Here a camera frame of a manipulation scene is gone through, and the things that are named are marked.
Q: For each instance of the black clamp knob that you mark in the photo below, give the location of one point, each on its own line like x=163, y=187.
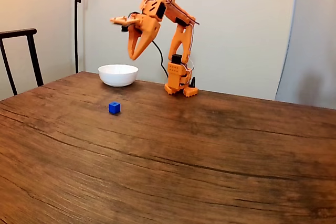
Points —
x=193, y=82

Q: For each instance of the orange gripper camera mount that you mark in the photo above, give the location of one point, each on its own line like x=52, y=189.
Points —
x=123, y=20

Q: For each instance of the white bowl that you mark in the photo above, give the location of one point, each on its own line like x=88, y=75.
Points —
x=118, y=75

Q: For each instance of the black floor lamp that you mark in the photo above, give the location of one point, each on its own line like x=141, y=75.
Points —
x=76, y=24

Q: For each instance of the black chair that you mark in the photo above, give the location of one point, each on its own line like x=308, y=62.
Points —
x=31, y=51

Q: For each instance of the blue cube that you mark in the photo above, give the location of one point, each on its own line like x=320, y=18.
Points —
x=114, y=108

